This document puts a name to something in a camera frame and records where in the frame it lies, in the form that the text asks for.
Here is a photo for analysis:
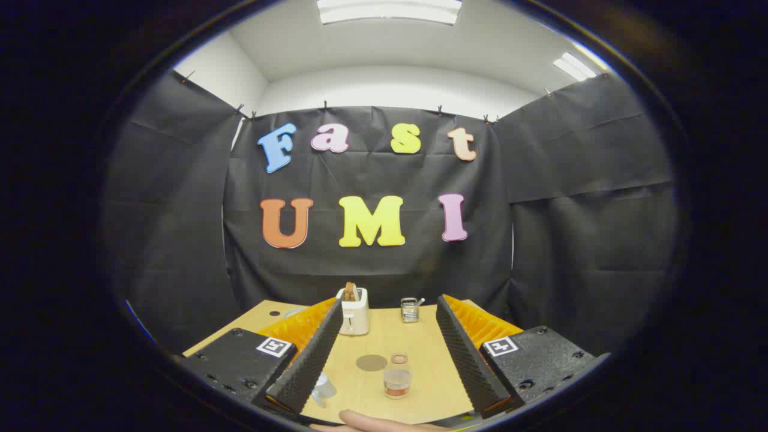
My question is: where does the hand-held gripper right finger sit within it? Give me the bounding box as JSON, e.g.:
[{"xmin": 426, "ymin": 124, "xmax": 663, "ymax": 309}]
[{"xmin": 436, "ymin": 294, "xmax": 610, "ymax": 419}]

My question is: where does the long ceiling light panel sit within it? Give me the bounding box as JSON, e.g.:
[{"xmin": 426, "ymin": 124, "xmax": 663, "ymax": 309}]
[{"xmin": 317, "ymin": 0, "xmax": 463, "ymax": 25}]

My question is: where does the clear juice bottle red label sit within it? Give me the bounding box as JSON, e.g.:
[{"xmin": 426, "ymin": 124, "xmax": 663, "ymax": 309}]
[{"xmin": 383, "ymin": 353, "xmax": 413, "ymax": 400}]

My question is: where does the white toaster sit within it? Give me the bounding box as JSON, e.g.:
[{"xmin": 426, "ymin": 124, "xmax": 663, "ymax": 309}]
[{"xmin": 336, "ymin": 287, "xmax": 371, "ymax": 336}]

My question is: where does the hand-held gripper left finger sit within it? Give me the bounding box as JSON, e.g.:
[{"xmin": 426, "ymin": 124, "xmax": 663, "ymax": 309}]
[{"xmin": 180, "ymin": 296, "xmax": 344, "ymax": 415}]

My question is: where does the pale grey cup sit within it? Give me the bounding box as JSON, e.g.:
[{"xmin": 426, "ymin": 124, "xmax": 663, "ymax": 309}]
[{"xmin": 310, "ymin": 373, "xmax": 337, "ymax": 409}]

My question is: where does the small ceiling light panel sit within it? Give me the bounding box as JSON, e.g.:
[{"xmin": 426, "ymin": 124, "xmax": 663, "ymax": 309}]
[{"xmin": 553, "ymin": 52, "xmax": 598, "ymax": 82}]

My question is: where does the small metal wire basket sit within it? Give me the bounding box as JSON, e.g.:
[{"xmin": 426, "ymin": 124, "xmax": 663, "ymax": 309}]
[{"xmin": 400, "ymin": 297, "xmax": 426, "ymax": 324}]

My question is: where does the wooden table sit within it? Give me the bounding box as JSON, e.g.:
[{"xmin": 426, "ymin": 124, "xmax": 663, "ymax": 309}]
[{"xmin": 183, "ymin": 299, "xmax": 524, "ymax": 424}]

